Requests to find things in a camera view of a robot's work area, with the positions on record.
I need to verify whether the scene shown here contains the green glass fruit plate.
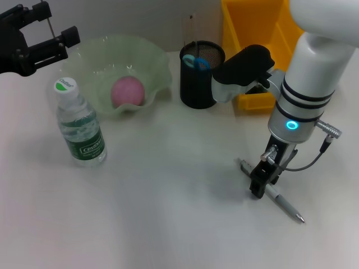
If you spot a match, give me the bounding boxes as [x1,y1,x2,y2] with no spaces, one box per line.
[60,35,173,117]

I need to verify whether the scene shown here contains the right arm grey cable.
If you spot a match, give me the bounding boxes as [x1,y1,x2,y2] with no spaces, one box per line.
[260,117,344,172]

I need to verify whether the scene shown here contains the white grey pen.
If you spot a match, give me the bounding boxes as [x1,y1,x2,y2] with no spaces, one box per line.
[237,157,306,224]

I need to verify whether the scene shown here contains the clear green-label water bottle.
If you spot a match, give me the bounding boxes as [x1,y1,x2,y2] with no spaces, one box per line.
[53,77,108,168]

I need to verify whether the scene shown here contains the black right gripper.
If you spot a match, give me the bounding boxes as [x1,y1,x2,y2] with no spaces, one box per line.
[248,134,298,199]

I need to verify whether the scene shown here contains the black mesh pen holder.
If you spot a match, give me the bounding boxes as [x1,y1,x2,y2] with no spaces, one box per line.
[179,40,226,110]

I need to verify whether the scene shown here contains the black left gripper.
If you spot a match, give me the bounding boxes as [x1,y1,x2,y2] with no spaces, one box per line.
[0,1,81,78]

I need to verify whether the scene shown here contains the yellow plastic bin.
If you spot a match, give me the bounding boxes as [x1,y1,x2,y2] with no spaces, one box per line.
[220,0,303,112]

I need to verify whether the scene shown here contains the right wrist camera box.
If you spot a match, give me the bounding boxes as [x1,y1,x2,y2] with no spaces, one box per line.
[211,44,281,104]

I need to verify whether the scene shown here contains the blue scissors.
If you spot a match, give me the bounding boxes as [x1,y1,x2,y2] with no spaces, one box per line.
[182,54,210,71]

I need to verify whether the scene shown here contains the pink peach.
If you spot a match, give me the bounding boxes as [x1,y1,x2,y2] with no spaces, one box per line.
[110,76,146,109]

